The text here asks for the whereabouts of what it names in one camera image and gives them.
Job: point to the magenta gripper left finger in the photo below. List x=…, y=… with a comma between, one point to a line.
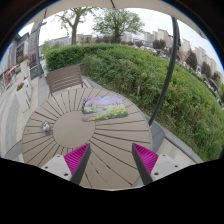
x=70, y=167

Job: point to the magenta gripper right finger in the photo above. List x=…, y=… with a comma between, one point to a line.
x=152, y=166

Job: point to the small patterned computer mouse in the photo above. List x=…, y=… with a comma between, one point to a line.
x=45, y=126

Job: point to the floral mouse pad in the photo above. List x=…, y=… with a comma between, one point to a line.
x=103, y=108

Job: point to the round wooden slat table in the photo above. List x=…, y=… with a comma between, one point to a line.
x=111, y=164

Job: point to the green hedge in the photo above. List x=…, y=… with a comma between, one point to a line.
x=189, y=109

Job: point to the brown slatted bench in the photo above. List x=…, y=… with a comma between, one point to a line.
x=64, y=78

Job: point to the white planter box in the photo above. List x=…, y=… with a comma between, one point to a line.
x=23, y=93

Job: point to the large green tree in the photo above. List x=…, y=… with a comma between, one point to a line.
x=117, y=23

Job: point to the bare-trunk tree left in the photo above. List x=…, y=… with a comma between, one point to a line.
x=71, y=18

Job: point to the beige umbrella canopy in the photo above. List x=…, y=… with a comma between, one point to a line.
x=157, y=5

